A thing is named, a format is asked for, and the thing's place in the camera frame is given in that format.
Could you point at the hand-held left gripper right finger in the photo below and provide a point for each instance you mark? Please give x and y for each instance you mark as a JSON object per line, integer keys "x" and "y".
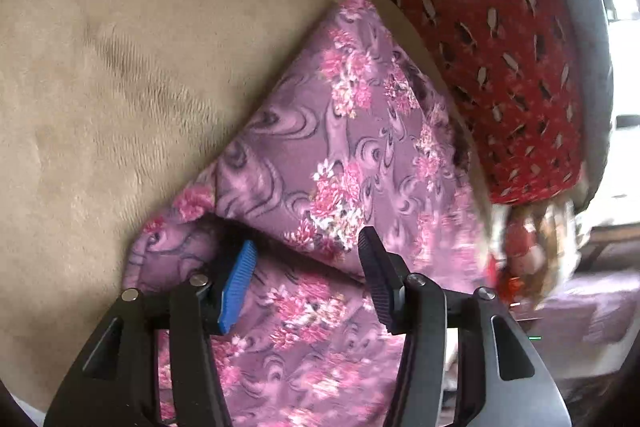
{"x": 376, "y": 279}

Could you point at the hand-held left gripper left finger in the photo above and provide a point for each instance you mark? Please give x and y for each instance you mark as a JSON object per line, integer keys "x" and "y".
{"x": 236, "y": 289}

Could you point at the purple floral pants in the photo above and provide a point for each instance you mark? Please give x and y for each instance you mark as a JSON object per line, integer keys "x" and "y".
{"x": 320, "y": 187}

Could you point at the red white floral cloth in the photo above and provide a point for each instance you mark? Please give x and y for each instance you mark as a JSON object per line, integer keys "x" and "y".
{"x": 537, "y": 247}

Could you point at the plain purple cloth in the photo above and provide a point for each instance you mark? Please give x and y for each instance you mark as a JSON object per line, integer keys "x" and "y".
{"x": 592, "y": 309}

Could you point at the beige fleece blanket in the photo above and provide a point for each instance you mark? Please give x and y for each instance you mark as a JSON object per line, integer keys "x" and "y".
{"x": 130, "y": 72}

